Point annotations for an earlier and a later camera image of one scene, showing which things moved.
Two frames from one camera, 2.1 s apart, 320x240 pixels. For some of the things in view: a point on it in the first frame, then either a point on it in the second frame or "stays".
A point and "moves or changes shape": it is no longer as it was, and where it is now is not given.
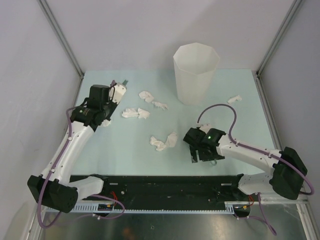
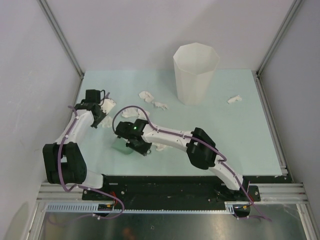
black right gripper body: x=197 y=148 to x=142 y=147
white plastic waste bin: x=195 y=64 stays
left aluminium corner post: x=46 y=7 stays
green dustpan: x=214 y=162 moves or changes shape
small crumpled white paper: x=160 y=105 stays
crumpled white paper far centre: x=146 y=95 stays
